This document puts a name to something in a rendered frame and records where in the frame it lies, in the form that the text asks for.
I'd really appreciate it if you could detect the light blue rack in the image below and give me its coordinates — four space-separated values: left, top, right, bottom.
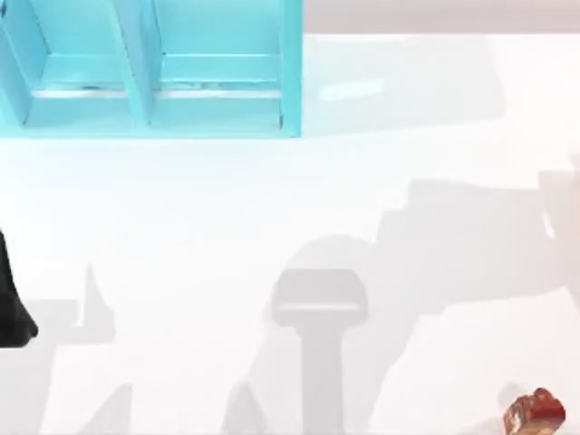
0 0 304 140

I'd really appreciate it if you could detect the red brown book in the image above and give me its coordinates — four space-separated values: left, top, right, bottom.
502 387 567 434

